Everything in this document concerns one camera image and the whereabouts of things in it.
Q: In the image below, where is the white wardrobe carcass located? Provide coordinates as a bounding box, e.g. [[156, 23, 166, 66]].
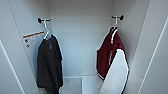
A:
[[6, 0, 152, 94]]

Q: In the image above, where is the red and white jacket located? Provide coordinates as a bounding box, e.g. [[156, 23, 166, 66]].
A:
[[95, 26, 130, 94]]

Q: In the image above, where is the white hanger with red jacket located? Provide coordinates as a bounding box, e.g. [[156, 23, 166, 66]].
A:
[[109, 18, 121, 37]]

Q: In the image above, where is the white hanger with black shirt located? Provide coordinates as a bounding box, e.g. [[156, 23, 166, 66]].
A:
[[42, 20, 55, 41]]

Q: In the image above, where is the black wardrobe hook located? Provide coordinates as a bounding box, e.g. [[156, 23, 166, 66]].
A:
[[110, 14, 125, 21], [36, 16, 53, 24]]

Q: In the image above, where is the orange and white sticker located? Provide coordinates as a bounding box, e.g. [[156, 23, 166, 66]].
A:
[[22, 30, 46, 49]]

